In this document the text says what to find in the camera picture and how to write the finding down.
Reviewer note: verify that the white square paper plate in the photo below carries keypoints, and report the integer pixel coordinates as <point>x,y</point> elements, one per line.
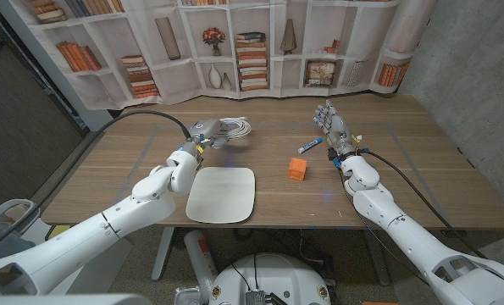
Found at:
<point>222,195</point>

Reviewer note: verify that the orange block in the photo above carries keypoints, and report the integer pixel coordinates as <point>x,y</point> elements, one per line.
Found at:
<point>297,169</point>

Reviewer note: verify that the white table leg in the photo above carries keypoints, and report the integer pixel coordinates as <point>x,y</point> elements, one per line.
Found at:
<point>378,262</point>
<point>162,254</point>

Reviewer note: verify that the blue and white marker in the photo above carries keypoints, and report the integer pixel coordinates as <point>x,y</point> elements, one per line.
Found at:
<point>310,145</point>

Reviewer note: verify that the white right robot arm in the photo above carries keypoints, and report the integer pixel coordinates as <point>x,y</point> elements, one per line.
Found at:
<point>404,224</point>

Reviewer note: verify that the white plastic chair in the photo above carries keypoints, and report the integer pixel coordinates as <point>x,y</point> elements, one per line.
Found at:
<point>31,207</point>

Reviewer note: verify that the yellow and black floor object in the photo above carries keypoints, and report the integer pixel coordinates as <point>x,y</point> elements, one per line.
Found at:
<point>57,231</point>

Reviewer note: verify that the white cylinder with orange label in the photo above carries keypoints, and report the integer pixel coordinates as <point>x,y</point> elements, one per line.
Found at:
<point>198,258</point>

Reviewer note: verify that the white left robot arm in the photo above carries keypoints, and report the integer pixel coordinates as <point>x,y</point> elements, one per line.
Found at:
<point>86,233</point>

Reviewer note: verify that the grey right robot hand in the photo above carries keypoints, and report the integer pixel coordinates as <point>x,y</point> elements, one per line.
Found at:
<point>339,131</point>

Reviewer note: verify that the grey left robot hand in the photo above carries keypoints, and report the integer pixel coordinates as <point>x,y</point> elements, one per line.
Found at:
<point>207,129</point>

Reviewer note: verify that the dark grey partition panel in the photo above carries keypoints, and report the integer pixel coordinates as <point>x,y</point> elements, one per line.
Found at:
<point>14,127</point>

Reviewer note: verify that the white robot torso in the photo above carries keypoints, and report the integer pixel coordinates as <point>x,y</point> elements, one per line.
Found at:
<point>273,275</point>

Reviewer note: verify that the silver foil tray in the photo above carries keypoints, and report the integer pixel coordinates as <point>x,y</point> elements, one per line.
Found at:
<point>188,296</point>

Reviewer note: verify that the printed bookshelf backdrop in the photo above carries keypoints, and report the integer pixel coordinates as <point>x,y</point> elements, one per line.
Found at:
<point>184,76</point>

